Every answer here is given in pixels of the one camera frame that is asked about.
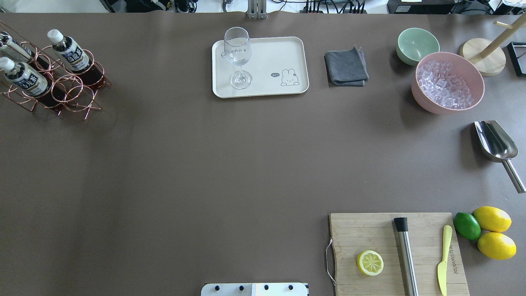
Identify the copper wire bottle basket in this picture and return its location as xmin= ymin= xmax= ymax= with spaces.
xmin=1 ymin=22 xmax=111 ymax=120

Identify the cream rabbit tray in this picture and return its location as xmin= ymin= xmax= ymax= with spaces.
xmin=212 ymin=36 xmax=309 ymax=99

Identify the clear wine glass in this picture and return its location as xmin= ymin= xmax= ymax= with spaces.
xmin=224 ymin=27 xmax=252 ymax=89

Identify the grey folded cloth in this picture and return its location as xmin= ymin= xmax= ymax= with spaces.
xmin=324 ymin=46 xmax=369 ymax=87

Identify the bamboo cutting board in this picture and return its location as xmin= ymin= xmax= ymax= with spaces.
xmin=329 ymin=213 xmax=453 ymax=296

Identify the half lemon slice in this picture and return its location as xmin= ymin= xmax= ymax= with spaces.
xmin=357 ymin=250 xmax=384 ymax=276

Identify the steel muddler black tip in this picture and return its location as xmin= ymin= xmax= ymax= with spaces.
xmin=393 ymin=217 xmax=419 ymax=296

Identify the green bowl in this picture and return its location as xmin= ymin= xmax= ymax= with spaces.
xmin=396 ymin=28 xmax=440 ymax=66

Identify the pink bowl of ice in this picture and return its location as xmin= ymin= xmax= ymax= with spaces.
xmin=411 ymin=52 xmax=485 ymax=114

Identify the yellow plastic knife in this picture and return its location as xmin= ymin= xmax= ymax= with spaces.
xmin=436 ymin=225 xmax=452 ymax=296

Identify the green lime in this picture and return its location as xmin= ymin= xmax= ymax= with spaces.
xmin=453 ymin=212 xmax=482 ymax=241

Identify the steel ice scoop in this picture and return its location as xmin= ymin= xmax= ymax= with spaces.
xmin=473 ymin=120 xmax=525 ymax=194

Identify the yellow lemon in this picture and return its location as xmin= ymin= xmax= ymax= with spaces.
xmin=477 ymin=232 xmax=517 ymax=260
xmin=472 ymin=206 xmax=512 ymax=233

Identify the wooden mug tree stand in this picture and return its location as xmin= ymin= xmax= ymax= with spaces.
xmin=459 ymin=14 xmax=526 ymax=76

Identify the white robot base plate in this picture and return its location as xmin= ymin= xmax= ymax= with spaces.
xmin=201 ymin=282 xmax=309 ymax=296

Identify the black frame box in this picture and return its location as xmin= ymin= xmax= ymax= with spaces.
xmin=507 ymin=42 xmax=526 ymax=77

